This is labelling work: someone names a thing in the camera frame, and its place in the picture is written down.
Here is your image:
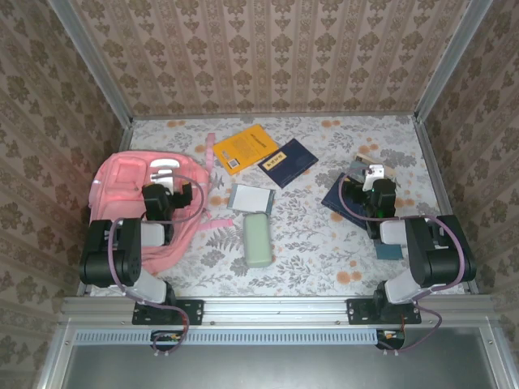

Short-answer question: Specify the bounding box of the pink backpack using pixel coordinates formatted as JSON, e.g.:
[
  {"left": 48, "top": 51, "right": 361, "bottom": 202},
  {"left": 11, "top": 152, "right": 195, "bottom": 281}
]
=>
[{"left": 88, "top": 132, "right": 234, "bottom": 277}]

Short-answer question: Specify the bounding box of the navy book with flower drawing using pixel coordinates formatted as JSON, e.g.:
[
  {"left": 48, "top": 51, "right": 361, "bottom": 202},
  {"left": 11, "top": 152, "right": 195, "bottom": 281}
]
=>
[{"left": 321, "top": 173, "right": 378, "bottom": 233}]

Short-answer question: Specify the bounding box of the small teal notebook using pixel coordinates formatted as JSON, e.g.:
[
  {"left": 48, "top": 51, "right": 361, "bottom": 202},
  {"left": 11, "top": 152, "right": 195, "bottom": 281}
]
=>
[{"left": 375, "top": 242, "right": 404, "bottom": 261}]

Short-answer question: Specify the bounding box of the navy book wide yellow label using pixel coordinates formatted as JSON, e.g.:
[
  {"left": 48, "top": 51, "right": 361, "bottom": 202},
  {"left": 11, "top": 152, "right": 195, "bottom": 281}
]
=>
[{"left": 257, "top": 138, "right": 320, "bottom": 190}]

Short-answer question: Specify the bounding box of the white notebook grey spine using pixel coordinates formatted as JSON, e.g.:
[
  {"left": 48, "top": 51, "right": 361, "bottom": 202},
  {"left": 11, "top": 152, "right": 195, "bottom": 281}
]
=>
[{"left": 229, "top": 183, "right": 277, "bottom": 215}]

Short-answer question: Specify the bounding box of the green pencil case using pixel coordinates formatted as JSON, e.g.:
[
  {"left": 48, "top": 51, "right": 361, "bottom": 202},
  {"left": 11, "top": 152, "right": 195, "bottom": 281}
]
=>
[{"left": 242, "top": 213, "right": 273, "bottom": 269}]

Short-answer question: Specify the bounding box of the floral table cover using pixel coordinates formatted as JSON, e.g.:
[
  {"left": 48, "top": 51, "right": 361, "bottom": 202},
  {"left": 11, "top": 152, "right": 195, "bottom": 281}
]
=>
[{"left": 87, "top": 115, "right": 467, "bottom": 297}]

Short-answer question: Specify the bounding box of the black connector board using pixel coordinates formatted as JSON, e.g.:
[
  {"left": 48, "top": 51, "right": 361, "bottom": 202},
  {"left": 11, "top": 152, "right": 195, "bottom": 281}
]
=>
[
  {"left": 150, "top": 330, "right": 184, "bottom": 352},
  {"left": 375, "top": 328, "right": 406, "bottom": 350}
]

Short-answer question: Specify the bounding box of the grey metal panel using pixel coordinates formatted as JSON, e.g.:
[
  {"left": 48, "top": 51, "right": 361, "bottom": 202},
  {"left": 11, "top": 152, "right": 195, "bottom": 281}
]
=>
[{"left": 38, "top": 326, "right": 519, "bottom": 389}]

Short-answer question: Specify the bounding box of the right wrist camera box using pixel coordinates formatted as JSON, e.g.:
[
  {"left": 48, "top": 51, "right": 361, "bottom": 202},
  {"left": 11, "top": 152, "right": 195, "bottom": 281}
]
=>
[{"left": 363, "top": 164, "right": 385, "bottom": 191}]

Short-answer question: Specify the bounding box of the aluminium side rail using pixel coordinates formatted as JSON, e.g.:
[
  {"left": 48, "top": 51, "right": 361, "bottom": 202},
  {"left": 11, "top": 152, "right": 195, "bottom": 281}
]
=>
[
  {"left": 413, "top": 115, "right": 480, "bottom": 296},
  {"left": 76, "top": 119, "right": 135, "bottom": 299}
]

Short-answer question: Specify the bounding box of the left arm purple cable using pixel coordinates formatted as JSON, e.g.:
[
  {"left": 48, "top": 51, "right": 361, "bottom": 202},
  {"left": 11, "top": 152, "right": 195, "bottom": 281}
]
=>
[{"left": 105, "top": 172, "right": 206, "bottom": 357}]

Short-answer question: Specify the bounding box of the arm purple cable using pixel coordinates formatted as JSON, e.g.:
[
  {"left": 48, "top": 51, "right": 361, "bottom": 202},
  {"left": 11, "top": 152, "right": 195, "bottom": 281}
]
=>
[
  {"left": 105, "top": 172, "right": 206, "bottom": 357},
  {"left": 338, "top": 168, "right": 467, "bottom": 357}
]

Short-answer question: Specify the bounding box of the aluminium back rail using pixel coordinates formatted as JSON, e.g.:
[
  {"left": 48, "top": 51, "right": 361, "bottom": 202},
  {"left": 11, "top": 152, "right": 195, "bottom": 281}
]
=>
[{"left": 130, "top": 111, "right": 418, "bottom": 121}]

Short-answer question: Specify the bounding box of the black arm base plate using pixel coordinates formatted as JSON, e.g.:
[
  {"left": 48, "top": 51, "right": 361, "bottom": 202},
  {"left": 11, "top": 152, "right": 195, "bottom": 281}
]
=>
[
  {"left": 132, "top": 298, "right": 204, "bottom": 326},
  {"left": 345, "top": 298, "right": 422, "bottom": 326}
]

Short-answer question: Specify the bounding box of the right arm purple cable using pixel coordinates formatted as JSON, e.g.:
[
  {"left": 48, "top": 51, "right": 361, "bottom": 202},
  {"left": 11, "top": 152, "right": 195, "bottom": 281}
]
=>
[{"left": 338, "top": 168, "right": 467, "bottom": 357}]

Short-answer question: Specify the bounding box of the aluminium frame post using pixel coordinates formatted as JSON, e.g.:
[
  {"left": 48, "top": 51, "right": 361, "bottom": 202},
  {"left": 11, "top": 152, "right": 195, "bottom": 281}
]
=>
[
  {"left": 414, "top": 0, "right": 494, "bottom": 122},
  {"left": 48, "top": 0, "right": 134, "bottom": 126}
]

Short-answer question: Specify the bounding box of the aluminium mounting rail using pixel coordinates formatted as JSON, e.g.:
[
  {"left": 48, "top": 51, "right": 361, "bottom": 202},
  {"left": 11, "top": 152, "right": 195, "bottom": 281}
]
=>
[{"left": 60, "top": 295, "right": 494, "bottom": 327}]

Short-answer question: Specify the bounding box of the grey slotted cable duct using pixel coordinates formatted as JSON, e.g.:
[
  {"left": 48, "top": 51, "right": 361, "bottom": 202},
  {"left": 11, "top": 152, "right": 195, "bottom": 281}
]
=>
[{"left": 75, "top": 328, "right": 380, "bottom": 346}]

